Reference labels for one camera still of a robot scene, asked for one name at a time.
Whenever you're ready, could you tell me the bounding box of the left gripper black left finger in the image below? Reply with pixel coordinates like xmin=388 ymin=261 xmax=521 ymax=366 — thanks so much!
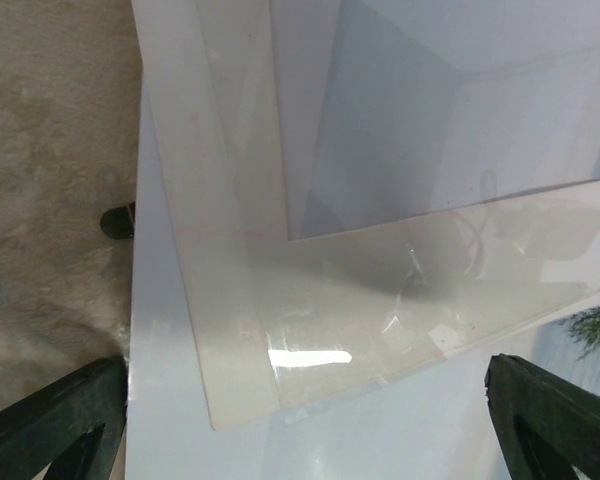
xmin=0 ymin=357 xmax=128 ymax=479

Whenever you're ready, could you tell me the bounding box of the white passe-partout mat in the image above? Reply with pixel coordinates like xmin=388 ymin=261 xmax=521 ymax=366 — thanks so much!
xmin=132 ymin=1 xmax=600 ymax=429

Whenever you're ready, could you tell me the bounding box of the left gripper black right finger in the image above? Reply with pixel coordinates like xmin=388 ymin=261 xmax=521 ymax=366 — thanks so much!
xmin=485 ymin=354 xmax=600 ymax=479

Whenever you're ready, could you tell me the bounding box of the landscape photo with white mat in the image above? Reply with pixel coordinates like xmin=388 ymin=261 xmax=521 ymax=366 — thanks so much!
xmin=126 ymin=74 xmax=600 ymax=479

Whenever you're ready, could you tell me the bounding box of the yellow handled screwdriver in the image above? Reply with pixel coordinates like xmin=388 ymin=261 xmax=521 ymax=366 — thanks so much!
xmin=99 ymin=202 xmax=136 ymax=240

